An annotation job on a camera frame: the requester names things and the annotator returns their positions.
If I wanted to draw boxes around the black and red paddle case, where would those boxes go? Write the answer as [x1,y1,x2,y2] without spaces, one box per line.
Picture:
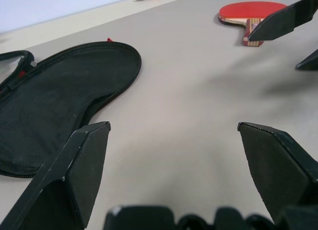
[0,37,142,178]

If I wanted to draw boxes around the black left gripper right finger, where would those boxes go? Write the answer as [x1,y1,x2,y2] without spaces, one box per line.
[237,121,318,222]

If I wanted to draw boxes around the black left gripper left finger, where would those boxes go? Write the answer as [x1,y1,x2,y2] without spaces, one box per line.
[0,121,111,230]

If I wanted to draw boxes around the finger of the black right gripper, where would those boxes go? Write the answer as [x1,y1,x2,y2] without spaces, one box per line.
[295,50,318,71]
[248,0,318,42]

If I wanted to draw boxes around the red table tennis paddle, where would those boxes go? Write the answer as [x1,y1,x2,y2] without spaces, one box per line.
[218,1,288,47]

